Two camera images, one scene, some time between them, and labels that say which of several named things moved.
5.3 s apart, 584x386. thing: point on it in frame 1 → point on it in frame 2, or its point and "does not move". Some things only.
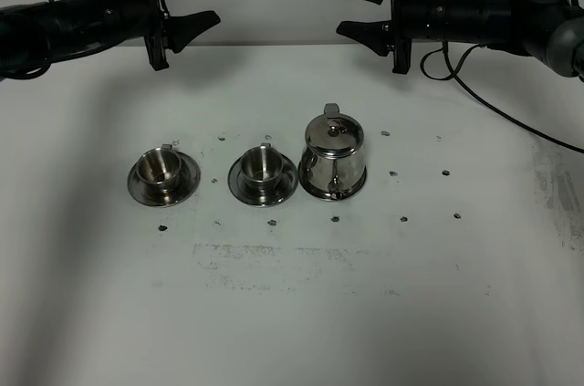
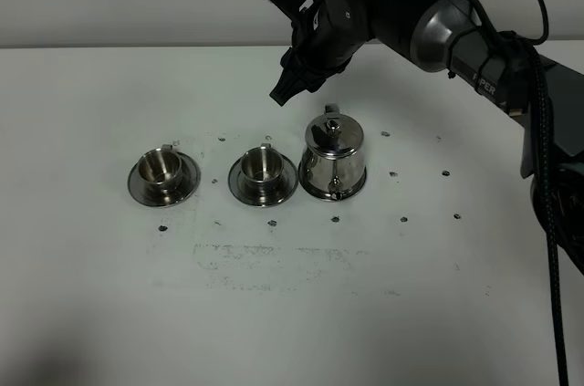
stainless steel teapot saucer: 328,194 does not move
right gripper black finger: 376,36 → 294,78
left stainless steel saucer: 185,182 does not move
